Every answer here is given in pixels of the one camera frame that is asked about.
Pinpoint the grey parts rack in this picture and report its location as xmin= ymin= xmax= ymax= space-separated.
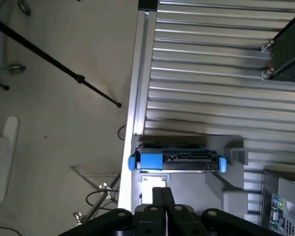
xmin=130 ymin=134 xmax=249 ymax=222

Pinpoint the open PC case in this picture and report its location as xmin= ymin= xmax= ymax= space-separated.
xmin=259 ymin=169 xmax=295 ymax=236

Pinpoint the black tripod leg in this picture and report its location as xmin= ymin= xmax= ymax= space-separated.
xmin=0 ymin=14 xmax=122 ymax=109

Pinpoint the white furniture foot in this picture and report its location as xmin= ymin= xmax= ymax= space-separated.
xmin=0 ymin=116 xmax=21 ymax=204

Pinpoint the clear plastic plate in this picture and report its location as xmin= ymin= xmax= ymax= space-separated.
xmin=70 ymin=157 xmax=122 ymax=197

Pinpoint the black table corner cap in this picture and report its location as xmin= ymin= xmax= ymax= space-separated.
xmin=138 ymin=0 xmax=158 ymax=11

